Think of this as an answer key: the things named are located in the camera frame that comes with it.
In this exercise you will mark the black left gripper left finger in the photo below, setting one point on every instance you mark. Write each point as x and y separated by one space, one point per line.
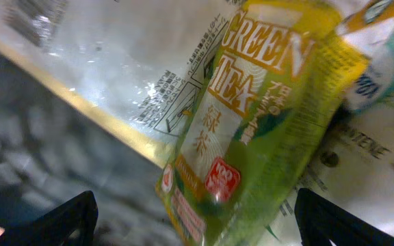
72 223

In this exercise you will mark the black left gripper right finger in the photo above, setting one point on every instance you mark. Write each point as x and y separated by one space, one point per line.
322 223

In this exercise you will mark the grey plastic mesh basket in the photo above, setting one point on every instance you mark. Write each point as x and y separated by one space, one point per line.
49 153

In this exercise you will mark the white snack bag gold trim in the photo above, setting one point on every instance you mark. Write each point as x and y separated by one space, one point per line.
133 67

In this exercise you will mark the white Pantene tube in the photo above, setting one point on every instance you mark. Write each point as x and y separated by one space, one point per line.
354 169

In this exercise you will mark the teal tissue pack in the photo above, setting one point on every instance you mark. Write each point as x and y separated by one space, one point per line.
371 31

